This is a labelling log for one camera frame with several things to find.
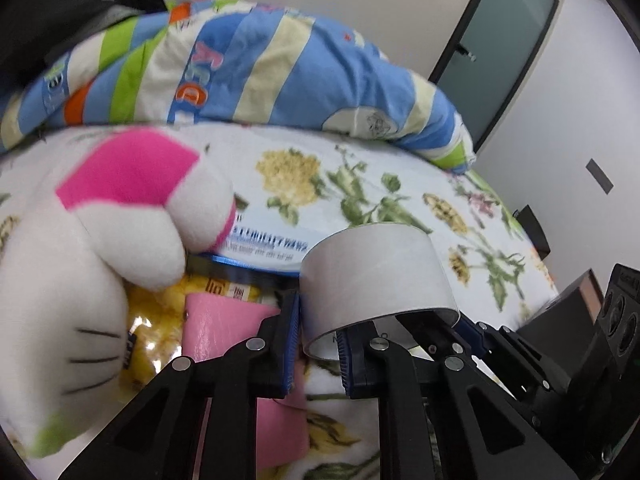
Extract yellow packet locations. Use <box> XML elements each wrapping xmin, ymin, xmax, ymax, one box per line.
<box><xmin>120</xmin><ymin>272</ymin><xmax>281</xmax><ymax>401</ymax></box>

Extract frosted glass door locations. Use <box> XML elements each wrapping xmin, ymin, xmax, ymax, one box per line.
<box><xmin>427</xmin><ymin>0</ymin><xmax>560</xmax><ymax>153</ymax></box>

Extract white tape roll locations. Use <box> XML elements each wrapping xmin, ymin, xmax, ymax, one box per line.
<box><xmin>300</xmin><ymin>225</ymin><xmax>461</xmax><ymax>361</ymax></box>

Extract white plush cat toy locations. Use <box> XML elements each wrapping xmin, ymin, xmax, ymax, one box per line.
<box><xmin>0</xmin><ymin>127</ymin><xmax>238</xmax><ymax>458</ymax></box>

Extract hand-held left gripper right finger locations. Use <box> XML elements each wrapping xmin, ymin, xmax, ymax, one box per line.
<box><xmin>335</xmin><ymin>310</ymin><xmax>581</xmax><ymax>480</ymax></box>

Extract dark clothes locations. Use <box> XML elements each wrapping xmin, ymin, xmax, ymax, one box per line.
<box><xmin>0</xmin><ymin>0</ymin><xmax>168</xmax><ymax>86</ymax></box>

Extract blue striped quilt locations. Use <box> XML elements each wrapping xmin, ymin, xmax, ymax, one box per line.
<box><xmin>0</xmin><ymin>0</ymin><xmax>478</xmax><ymax>176</ymax></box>

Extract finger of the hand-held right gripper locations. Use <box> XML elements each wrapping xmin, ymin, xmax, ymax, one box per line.
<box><xmin>459</xmin><ymin>316</ymin><xmax>571</xmax><ymax>428</ymax></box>

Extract black storage box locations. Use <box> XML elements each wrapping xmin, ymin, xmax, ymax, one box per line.
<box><xmin>517</xmin><ymin>269</ymin><xmax>606</xmax><ymax>361</ymax></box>

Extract black and yellow dustpan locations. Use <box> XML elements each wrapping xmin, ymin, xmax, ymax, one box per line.
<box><xmin>514</xmin><ymin>205</ymin><xmax>551</xmax><ymax>256</ymax></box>

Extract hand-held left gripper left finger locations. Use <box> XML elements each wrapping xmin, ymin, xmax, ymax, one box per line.
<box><xmin>57</xmin><ymin>290</ymin><xmax>303</xmax><ymax>480</ymax></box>

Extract blue and white box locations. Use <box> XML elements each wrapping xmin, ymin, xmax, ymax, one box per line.
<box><xmin>187</xmin><ymin>205</ymin><xmax>331</xmax><ymax>276</ymax></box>

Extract floral bed sheet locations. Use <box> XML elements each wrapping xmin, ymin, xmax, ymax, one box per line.
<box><xmin>0</xmin><ymin>125</ymin><xmax>561</xmax><ymax>480</ymax></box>

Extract dark wall plate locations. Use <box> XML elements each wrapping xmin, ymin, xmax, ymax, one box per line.
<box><xmin>586</xmin><ymin>158</ymin><xmax>615</xmax><ymax>196</ymax></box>

